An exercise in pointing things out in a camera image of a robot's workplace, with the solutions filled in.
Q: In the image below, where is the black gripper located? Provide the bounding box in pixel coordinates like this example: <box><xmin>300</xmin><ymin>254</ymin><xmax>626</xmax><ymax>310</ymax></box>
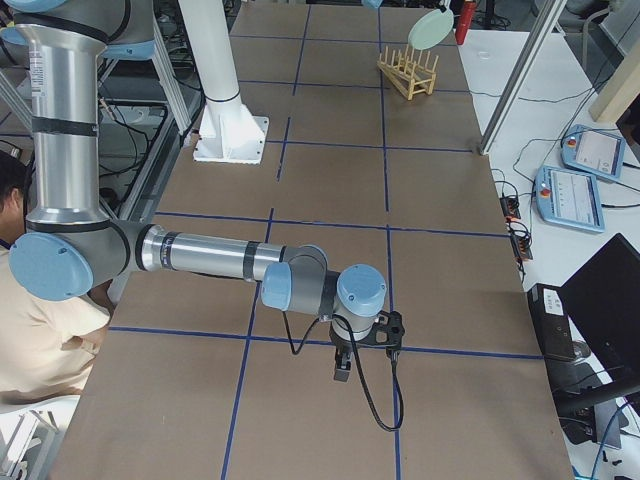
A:
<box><xmin>329</xmin><ymin>327</ymin><xmax>353</xmax><ymax>382</ymax></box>

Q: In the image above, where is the light green round plate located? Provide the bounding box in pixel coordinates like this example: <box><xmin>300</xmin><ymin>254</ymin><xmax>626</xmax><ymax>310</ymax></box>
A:
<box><xmin>408</xmin><ymin>9</ymin><xmax>454</xmax><ymax>50</ymax></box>

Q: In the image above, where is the black computer box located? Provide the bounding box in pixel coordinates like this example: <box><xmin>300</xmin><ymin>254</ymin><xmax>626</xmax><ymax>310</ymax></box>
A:
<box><xmin>527</xmin><ymin>283</ymin><xmax>592</xmax><ymax>363</ymax></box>

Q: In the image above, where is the black orange power strip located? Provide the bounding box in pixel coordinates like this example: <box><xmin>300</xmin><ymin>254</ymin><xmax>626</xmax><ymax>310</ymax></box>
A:
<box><xmin>499</xmin><ymin>195</ymin><xmax>521</xmax><ymax>221</ymax></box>

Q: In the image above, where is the black monitor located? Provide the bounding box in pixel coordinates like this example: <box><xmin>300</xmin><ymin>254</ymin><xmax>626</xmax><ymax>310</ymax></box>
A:
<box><xmin>556</xmin><ymin>233</ymin><xmax>639</xmax><ymax>415</ymax></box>

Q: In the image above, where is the lower blue teach pendant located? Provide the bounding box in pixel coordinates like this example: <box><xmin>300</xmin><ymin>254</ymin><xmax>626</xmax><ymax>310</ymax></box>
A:
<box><xmin>534</xmin><ymin>165</ymin><xmax>605</xmax><ymax>233</ymax></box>

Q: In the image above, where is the blue teach pendant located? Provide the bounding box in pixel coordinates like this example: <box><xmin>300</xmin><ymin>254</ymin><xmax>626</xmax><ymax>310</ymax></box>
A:
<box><xmin>534</xmin><ymin>165</ymin><xmax>605</xmax><ymax>233</ymax></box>
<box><xmin>561</xmin><ymin>124</ymin><xmax>626</xmax><ymax>181</ymax></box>

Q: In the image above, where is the wooden dish rack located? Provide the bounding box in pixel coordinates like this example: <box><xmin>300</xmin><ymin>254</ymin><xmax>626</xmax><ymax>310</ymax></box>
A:
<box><xmin>376</xmin><ymin>44</ymin><xmax>439</xmax><ymax>101</ymax></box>

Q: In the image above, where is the person in beige shirt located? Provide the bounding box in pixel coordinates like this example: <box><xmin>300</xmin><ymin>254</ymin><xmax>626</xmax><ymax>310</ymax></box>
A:
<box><xmin>1</xmin><ymin>152</ymin><xmax>114</xmax><ymax>405</ymax></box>

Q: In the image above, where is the white chair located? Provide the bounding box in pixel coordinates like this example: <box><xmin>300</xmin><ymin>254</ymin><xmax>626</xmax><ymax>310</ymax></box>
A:
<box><xmin>1</xmin><ymin>395</ymin><xmax>80</xmax><ymax>479</ymax></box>

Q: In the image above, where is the upper blue teach pendant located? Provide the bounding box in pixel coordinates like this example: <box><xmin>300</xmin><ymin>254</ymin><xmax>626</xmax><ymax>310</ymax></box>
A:
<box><xmin>561</xmin><ymin>124</ymin><xmax>626</xmax><ymax>181</ymax></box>

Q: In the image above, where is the red fire extinguisher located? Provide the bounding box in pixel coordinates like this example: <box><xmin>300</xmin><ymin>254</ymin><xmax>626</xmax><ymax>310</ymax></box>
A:
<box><xmin>455</xmin><ymin>0</ymin><xmax>477</xmax><ymax>45</ymax></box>

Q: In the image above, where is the black camera cable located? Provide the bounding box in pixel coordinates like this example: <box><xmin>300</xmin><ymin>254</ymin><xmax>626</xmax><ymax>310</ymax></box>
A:
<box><xmin>282</xmin><ymin>310</ymin><xmax>405</xmax><ymax>432</ymax></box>

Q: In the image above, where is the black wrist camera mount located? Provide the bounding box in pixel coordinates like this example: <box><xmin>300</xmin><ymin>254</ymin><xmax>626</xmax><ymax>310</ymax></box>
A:
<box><xmin>366</xmin><ymin>311</ymin><xmax>405</xmax><ymax>352</ymax></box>

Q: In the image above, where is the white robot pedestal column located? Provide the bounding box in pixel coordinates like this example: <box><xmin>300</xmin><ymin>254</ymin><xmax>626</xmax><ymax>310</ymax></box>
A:
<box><xmin>179</xmin><ymin>0</ymin><xmax>269</xmax><ymax>164</ymax></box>

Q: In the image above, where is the aluminium frame post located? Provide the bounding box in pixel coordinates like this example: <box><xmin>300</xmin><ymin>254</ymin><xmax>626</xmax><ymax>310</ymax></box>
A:
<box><xmin>478</xmin><ymin>0</ymin><xmax>567</xmax><ymax>155</ymax></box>

